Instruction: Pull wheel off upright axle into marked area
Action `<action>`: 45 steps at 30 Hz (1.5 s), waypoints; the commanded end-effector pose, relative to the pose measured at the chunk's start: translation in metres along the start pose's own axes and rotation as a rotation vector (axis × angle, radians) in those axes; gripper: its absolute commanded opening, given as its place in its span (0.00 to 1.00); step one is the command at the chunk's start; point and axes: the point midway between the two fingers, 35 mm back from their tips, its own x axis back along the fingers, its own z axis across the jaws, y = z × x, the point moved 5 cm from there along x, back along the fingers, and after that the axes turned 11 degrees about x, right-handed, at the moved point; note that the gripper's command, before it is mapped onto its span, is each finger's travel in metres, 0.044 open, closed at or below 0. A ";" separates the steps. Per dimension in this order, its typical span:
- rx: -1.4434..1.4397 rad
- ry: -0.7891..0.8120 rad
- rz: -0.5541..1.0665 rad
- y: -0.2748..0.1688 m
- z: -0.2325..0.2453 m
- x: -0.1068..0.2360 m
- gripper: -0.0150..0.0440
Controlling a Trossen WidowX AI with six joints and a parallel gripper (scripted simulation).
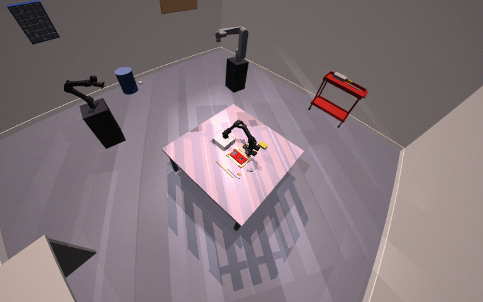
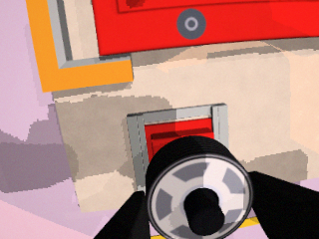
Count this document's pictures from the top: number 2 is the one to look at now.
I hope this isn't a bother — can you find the black wheel with silver rim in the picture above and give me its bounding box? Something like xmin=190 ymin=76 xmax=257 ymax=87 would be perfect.
xmin=147 ymin=135 xmax=254 ymax=239

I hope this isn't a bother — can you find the yellow line marking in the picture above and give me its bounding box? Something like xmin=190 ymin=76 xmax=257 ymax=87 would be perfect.
xmin=152 ymin=216 xmax=259 ymax=239

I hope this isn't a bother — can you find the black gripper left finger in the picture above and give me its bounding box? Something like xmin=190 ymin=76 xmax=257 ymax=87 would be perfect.
xmin=95 ymin=190 xmax=152 ymax=239

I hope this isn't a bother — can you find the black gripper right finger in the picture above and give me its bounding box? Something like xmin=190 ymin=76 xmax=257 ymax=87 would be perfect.
xmin=248 ymin=171 xmax=319 ymax=239

